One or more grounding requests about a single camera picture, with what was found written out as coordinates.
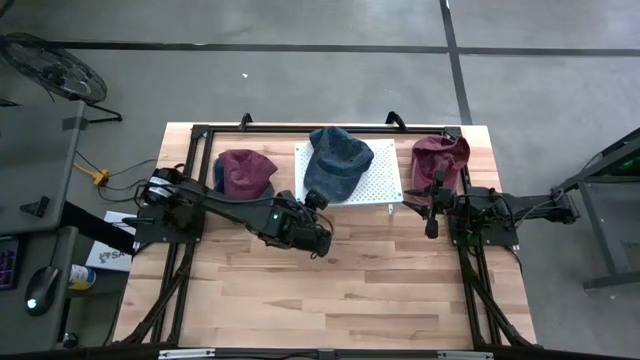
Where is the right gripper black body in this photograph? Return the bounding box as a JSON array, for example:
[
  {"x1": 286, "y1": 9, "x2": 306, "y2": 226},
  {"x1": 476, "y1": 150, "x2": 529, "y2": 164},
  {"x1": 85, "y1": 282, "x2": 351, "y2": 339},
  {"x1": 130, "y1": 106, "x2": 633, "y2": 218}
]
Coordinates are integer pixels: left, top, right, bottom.
[{"x1": 442, "y1": 192, "x2": 461, "y2": 217}]

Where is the grey metal cart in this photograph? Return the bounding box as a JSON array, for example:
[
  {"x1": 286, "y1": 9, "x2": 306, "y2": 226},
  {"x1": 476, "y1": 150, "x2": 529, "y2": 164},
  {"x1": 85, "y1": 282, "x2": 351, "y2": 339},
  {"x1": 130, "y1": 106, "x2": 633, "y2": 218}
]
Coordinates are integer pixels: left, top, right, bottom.
[{"x1": 549, "y1": 127, "x2": 640, "y2": 291}]

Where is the white printed box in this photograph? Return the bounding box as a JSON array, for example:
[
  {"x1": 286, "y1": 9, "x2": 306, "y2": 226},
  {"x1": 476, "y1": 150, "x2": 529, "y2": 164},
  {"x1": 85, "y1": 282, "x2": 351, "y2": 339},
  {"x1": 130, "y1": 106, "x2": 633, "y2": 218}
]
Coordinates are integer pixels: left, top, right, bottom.
[{"x1": 84, "y1": 209, "x2": 139, "y2": 274}]

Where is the maroon baseball cap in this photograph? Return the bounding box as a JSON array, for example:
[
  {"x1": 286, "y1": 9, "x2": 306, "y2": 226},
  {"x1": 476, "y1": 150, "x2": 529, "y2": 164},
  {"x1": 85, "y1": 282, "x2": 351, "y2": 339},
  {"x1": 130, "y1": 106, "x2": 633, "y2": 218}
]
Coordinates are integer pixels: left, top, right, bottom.
[
  {"x1": 410, "y1": 134, "x2": 472, "y2": 199},
  {"x1": 217, "y1": 148, "x2": 279, "y2": 201}
]

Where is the backlit keyboard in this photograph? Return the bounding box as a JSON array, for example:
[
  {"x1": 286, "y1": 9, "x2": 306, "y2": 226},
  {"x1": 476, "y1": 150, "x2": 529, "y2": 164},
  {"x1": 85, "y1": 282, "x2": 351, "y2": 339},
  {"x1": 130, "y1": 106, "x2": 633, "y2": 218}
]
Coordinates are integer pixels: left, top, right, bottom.
[{"x1": 0, "y1": 236, "x2": 21, "y2": 292}]

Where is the black floor fan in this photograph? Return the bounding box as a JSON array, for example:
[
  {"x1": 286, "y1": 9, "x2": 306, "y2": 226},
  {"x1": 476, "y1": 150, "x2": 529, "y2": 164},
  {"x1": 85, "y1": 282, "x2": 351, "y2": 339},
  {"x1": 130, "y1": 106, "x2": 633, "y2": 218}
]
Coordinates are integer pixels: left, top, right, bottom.
[{"x1": 0, "y1": 30, "x2": 124, "y2": 124}]

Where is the white perforated metal shelf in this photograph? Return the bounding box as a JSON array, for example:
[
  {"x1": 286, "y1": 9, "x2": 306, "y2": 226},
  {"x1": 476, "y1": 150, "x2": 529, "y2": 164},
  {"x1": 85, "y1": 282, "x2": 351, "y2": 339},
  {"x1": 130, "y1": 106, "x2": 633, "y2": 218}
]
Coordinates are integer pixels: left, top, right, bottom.
[{"x1": 293, "y1": 138, "x2": 405, "y2": 216}]

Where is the black computer mouse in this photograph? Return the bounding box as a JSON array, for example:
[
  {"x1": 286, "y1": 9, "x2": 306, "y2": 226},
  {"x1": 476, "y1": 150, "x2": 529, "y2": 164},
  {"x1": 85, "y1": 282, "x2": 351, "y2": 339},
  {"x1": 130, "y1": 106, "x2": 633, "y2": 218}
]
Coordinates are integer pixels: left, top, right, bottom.
[{"x1": 23, "y1": 265, "x2": 61, "y2": 318}]

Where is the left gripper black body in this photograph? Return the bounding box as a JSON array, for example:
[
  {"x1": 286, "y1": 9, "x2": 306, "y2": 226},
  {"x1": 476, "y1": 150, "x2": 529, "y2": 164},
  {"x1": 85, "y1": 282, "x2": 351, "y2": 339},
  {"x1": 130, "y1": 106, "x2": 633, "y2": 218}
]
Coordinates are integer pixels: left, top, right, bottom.
[{"x1": 289, "y1": 219, "x2": 334, "y2": 260}]

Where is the black slanted beam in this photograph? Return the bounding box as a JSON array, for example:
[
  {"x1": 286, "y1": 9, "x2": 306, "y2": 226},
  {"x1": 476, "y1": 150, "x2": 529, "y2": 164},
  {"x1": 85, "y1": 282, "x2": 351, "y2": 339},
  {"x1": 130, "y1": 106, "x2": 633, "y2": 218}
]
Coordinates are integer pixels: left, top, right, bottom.
[{"x1": 59, "y1": 199, "x2": 139, "y2": 257}]

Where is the black desk clamp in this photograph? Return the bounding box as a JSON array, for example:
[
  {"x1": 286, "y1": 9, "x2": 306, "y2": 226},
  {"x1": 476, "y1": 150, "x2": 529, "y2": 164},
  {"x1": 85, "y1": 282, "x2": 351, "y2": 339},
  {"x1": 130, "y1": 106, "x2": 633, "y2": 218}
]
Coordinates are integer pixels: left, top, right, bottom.
[{"x1": 19, "y1": 195, "x2": 52, "y2": 219}]

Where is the black floor cable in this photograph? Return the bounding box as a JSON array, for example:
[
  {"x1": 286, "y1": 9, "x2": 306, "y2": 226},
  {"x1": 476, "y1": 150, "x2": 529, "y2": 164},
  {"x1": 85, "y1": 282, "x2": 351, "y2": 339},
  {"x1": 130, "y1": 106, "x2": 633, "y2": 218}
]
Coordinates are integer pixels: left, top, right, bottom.
[{"x1": 74, "y1": 149, "x2": 161, "y2": 201}]

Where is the black aluminium frame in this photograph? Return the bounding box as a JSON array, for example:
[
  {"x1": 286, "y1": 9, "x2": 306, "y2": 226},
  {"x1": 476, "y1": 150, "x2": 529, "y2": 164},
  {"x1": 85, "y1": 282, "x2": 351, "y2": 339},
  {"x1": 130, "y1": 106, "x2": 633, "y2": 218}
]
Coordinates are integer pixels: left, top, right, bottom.
[{"x1": 112, "y1": 122, "x2": 539, "y2": 354}]

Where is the grey desk top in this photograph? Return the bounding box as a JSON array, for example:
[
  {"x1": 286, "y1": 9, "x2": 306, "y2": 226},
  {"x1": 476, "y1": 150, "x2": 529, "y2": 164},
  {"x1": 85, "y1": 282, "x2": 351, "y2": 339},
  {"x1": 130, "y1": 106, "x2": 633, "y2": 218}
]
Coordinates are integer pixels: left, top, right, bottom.
[
  {"x1": 0, "y1": 224, "x2": 80, "y2": 354},
  {"x1": 0, "y1": 99, "x2": 86, "y2": 237}
]

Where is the yellow connector plug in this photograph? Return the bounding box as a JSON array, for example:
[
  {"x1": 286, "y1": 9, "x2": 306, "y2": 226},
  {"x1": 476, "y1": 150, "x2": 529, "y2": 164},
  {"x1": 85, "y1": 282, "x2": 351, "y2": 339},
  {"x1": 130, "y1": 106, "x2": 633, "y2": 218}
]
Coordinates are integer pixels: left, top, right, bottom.
[{"x1": 73, "y1": 162, "x2": 111, "y2": 188}]

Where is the silver rail bracket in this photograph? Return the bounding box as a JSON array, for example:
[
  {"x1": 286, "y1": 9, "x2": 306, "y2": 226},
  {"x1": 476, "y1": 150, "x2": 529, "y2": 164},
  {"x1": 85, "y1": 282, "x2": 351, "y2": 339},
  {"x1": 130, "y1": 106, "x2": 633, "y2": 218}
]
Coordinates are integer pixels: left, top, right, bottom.
[
  {"x1": 158, "y1": 349, "x2": 216, "y2": 360},
  {"x1": 437, "y1": 351, "x2": 495, "y2": 360}
]

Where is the white and yellow can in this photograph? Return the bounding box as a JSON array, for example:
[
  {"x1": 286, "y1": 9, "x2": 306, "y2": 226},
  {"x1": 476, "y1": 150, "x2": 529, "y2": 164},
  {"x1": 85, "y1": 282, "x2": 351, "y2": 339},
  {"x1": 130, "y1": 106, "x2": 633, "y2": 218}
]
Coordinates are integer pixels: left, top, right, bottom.
[{"x1": 68, "y1": 263, "x2": 98, "y2": 292}]

